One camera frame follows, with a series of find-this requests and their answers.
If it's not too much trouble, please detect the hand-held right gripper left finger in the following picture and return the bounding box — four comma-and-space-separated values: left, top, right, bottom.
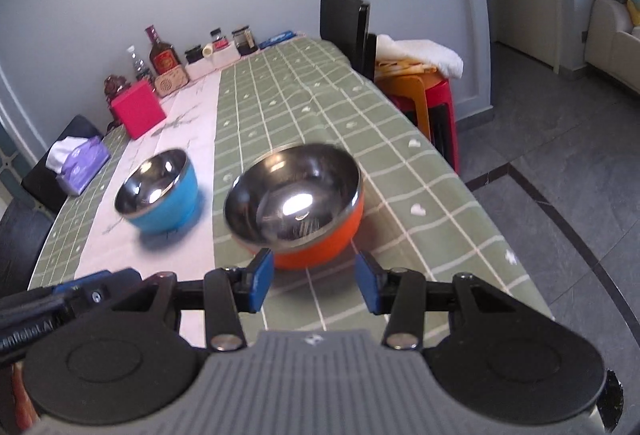
107, 249, 274, 353

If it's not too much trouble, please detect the dark glass jar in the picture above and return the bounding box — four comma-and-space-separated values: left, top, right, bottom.
231, 26, 257, 56

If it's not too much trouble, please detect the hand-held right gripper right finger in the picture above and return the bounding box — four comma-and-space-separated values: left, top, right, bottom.
354, 251, 521, 352

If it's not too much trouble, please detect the pink printed table runner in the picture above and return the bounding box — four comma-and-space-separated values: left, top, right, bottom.
75, 70, 223, 351

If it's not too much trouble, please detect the black chair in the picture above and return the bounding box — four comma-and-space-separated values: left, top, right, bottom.
0, 198, 56, 301
320, 0, 378, 83
21, 114, 105, 216

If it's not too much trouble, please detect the orange steel-lined bowl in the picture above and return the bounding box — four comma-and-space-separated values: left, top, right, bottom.
222, 142, 365, 271

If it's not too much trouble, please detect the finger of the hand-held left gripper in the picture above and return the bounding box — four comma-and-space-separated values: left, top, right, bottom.
70, 268, 146, 313
54, 271, 113, 291

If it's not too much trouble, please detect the dark liquor bottle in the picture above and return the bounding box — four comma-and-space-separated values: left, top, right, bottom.
145, 25, 182, 76

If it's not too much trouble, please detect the white towel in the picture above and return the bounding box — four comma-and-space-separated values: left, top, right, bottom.
375, 34, 464, 80

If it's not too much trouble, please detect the red plastic stool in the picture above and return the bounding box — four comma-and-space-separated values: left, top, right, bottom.
387, 78, 460, 175

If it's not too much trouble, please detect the wooden radio box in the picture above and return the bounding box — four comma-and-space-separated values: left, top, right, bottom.
152, 65, 190, 97

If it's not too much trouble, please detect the blue steel-lined bowl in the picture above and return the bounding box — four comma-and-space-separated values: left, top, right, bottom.
114, 148, 198, 236

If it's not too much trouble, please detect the brown figurine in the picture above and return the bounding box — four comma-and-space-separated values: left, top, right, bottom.
103, 74, 132, 108

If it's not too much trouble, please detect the pink box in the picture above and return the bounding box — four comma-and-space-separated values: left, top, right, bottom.
110, 80, 167, 141

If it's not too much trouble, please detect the glass panel door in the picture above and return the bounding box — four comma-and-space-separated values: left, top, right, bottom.
0, 120, 31, 221

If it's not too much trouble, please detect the purple tissue pack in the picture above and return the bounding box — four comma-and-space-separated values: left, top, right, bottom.
45, 136, 111, 196

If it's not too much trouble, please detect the beige sofa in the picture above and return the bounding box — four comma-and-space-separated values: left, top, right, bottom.
584, 0, 640, 96

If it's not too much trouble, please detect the clear water bottle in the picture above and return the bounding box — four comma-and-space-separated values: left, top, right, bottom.
126, 45, 153, 83

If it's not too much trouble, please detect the blue packet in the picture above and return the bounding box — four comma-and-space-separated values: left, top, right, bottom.
257, 31, 296, 50

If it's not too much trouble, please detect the white holder box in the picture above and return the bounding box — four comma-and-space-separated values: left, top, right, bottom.
186, 48, 240, 78

